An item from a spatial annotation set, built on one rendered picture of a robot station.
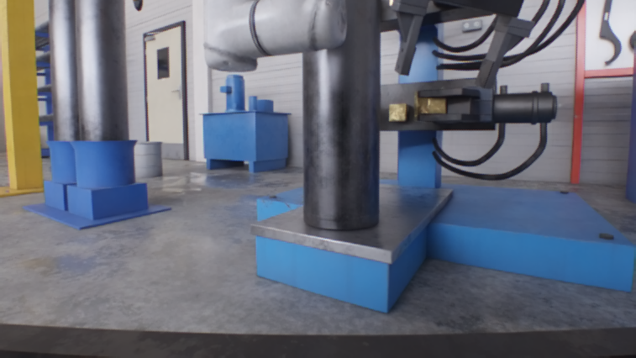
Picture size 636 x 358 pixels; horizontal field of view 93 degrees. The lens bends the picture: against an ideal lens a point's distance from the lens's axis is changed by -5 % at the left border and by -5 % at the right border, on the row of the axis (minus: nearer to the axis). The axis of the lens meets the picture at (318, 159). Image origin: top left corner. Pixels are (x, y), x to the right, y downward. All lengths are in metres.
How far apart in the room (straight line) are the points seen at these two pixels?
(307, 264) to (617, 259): 0.78
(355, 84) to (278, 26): 0.36
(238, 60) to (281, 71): 3.53
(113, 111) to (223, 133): 1.96
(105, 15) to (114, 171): 0.73
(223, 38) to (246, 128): 2.84
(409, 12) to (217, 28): 0.29
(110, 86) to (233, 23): 1.32
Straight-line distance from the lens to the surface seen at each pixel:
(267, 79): 4.18
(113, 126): 1.79
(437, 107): 1.07
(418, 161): 1.61
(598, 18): 3.31
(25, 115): 3.01
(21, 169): 3.00
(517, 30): 0.54
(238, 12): 0.53
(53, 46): 2.18
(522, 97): 1.25
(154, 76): 6.03
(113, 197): 1.78
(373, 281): 0.76
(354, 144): 0.79
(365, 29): 0.85
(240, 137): 3.42
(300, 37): 0.48
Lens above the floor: 0.39
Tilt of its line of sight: 5 degrees down
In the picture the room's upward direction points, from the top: straight up
